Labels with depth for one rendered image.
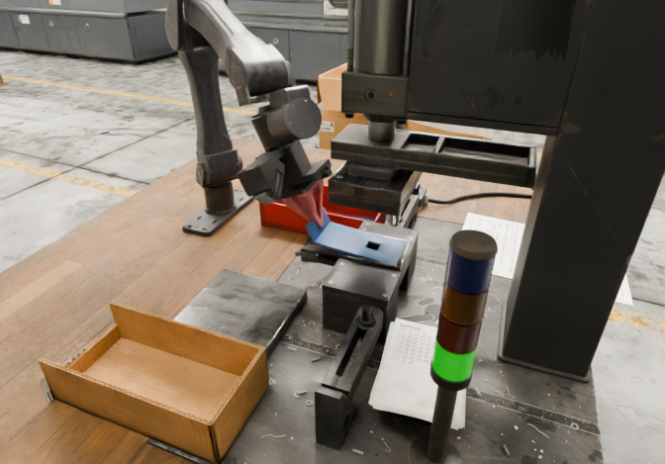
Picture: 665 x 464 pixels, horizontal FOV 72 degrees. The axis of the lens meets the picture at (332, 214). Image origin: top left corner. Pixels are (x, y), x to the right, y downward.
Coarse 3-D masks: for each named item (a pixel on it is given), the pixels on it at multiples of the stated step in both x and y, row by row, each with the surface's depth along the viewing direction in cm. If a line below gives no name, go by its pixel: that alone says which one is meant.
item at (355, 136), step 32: (352, 128) 67; (384, 128) 61; (352, 160) 62; (384, 160) 61; (416, 160) 59; (448, 160) 58; (480, 160) 56; (512, 160) 60; (352, 192) 61; (384, 192) 59
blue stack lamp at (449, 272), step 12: (456, 264) 38; (468, 264) 37; (480, 264) 37; (492, 264) 38; (444, 276) 40; (456, 276) 38; (468, 276) 38; (480, 276) 38; (456, 288) 39; (468, 288) 38; (480, 288) 38
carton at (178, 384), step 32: (128, 320) 66; (160, 320) 63; (96, 352) 65; (128, 352) 66; (160, 352) 66; (192, 352) 64; (224, 352) 61; (256, 352) 59; (64, 384) 57; (96, 384) 54; (128, 384) 61; (160, 384) 61; (192, 384) 61; (224, 384) 61; (256, 384) 58; (128, 416) 54; (160, 416) 51; (192, 416) 49; (224, 416) 51; (192, 448) 52; (224, 448) 52
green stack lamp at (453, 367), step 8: (440, 352) 43; (448, 352) 42; (472, 352) 42; (432, 360) 45; (440, 360) 43; (448, 360) 43; (456, 360) 42; (464, 360) 42; (472, 360) 43; (440, 368) 44; (448, 368) 43; (456, 368) 43; (464, 368) 43; (440, 376) 44; (448, 376) 43; (456, 376) 43; (464, 376) 43
